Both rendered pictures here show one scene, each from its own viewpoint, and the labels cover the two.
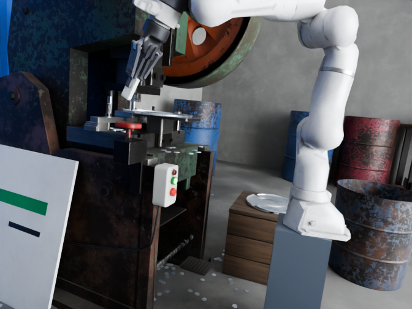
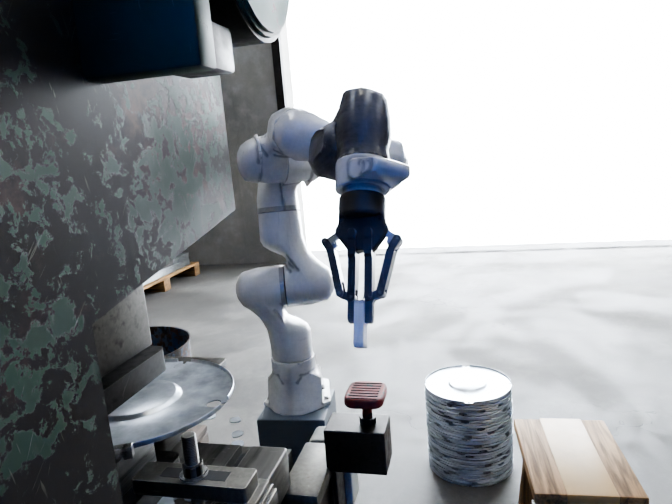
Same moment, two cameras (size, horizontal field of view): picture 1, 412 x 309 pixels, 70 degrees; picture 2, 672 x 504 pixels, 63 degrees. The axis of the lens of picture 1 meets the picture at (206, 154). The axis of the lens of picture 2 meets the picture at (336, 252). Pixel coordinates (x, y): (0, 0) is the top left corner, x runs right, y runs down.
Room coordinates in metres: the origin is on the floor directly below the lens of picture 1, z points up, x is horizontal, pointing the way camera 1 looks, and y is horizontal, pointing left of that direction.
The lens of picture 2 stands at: (1.05, 1.02, 1.13)
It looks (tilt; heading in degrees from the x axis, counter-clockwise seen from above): 11 degrees down; 262
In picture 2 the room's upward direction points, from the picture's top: 5 degrees counter-clockwise
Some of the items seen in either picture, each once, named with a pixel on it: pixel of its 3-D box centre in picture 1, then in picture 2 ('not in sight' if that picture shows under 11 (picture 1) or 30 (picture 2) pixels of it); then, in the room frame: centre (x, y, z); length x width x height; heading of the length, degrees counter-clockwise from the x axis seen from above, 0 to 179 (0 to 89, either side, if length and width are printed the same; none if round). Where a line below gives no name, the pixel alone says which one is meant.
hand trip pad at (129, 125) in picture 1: (128, 134); (367, 412); (0.91, 0.25, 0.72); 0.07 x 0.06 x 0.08; 68
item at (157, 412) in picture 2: (158, 113); (136, 398); (1.26, 0.22, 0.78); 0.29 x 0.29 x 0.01
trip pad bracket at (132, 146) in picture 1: (130, 166); (360, 472); (0.93, 0.24, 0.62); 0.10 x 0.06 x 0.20; 158
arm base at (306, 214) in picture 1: (317, 208); (298, 373); (0.99, -0.41, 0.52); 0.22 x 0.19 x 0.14; 73
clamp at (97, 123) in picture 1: (106, 116); (200, 473); (1.15, 0.40, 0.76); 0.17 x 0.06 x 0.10; 158
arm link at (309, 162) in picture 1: (311, 150); (273, 312); (1.04, -0.37, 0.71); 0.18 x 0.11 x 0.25; 176
